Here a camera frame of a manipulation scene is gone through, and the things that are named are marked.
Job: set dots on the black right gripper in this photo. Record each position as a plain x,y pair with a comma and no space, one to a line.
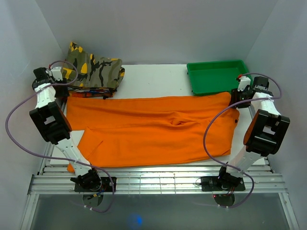
234,96

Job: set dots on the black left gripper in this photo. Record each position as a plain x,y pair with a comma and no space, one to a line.
64,92

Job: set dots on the orange trousers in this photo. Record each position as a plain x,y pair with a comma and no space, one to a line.
153,131

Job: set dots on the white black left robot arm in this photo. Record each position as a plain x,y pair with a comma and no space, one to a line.
54,127

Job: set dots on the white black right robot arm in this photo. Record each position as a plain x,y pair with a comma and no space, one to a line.
264,134

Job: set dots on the stack of folded trousers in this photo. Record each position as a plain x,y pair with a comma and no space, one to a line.
82,91

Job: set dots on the camouflage folded trousers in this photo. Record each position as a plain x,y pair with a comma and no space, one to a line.
92,72

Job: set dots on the green plastic tray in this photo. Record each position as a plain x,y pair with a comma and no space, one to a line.
207,78

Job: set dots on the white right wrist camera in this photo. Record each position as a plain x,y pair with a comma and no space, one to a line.
244,82

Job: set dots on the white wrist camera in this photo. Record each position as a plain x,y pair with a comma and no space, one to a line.
56,73
244,82

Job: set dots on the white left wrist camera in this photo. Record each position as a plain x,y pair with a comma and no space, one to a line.
56,73

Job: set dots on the aluminium table frame rail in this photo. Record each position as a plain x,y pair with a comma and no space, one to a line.
180,179

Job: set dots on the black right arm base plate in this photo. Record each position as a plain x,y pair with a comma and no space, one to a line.
216,183

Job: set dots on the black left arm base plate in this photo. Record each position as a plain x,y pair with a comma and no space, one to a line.
103,184

